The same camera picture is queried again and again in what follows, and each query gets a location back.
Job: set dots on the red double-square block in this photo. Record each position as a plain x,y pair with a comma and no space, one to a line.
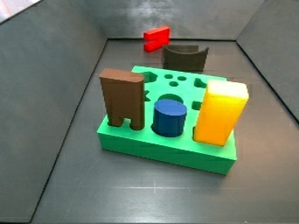
156,38

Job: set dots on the green shape-sorter board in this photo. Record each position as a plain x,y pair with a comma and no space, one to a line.
185,87

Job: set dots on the blue cylinder block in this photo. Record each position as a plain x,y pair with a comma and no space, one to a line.
170,114

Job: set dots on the brown arch block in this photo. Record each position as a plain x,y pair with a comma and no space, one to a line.
123,92

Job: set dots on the black curved holder stand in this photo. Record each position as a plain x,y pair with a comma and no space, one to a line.
185,58

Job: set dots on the yellow rectangular block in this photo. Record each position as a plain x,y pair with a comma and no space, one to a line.
225,100

